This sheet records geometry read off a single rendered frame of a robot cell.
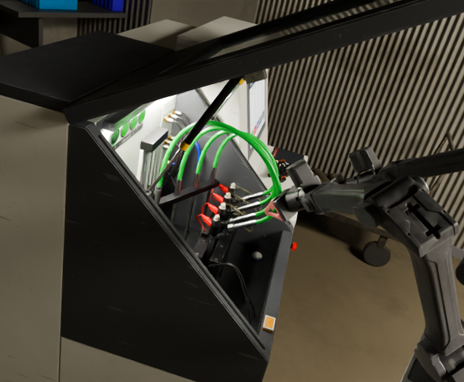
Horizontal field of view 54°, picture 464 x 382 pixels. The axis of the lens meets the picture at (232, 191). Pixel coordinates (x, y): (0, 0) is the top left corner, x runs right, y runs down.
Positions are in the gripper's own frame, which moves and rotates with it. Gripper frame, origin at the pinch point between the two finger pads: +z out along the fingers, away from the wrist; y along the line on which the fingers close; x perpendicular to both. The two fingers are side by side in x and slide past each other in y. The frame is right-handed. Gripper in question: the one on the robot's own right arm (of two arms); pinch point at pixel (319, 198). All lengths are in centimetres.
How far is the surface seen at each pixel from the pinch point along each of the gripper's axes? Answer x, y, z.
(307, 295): -110, -85, 87
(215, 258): 21.1, -1.5, 32.0
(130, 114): 42, 48, 17
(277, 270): 8.5, -16.1, 21.2
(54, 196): 61, 38, 34
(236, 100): -13.5, 40.6, 18.1
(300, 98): -268, 26, 95
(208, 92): -11, 48, 25
